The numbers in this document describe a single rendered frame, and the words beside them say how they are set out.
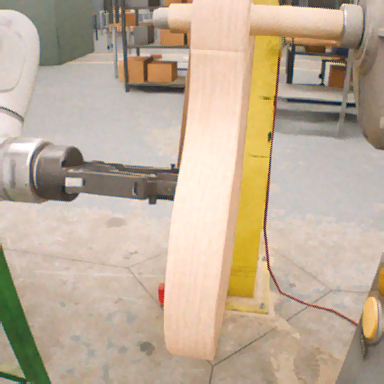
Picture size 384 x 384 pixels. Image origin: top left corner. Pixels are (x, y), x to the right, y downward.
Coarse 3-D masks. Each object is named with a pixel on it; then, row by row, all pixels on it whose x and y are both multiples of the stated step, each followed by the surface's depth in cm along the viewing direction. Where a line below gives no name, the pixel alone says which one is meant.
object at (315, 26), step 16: (176, 16) 38; (256, 16) 36; (272, 16) 36; (288, 16) 36; (304, 16) 36; (320, 16) 35; (336, 16) 35; (176, 32) 40; (256, 32) 38; (272, 32) 37; (288, 32) 37; (304, 32) 36; (320, 32) 36; (336, 32) 36
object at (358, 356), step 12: (372, 288) 27; (360, 324) 29; (360, 336) 28; (360, 348) 28; (372, 348) 25; (348, 360) 30; (360, 360) 27; (372, 360) 24; (348, 372) 30; (360, 372) 27; (372, 372) 24
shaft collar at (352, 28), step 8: (344, 8) 35; (352, 8) 34; (360, 8) 34; (344, 16) 35; (352, 16) 34; (360, 16) 34; (344, 24) 35; (352, 24) 34; (360, 24) 34; (344, 32) 35; (352, 32) 35; (360, 32) 35; (344, 40) 36; (352, 40) 35; (360, 40) 35; (352, 48) 37
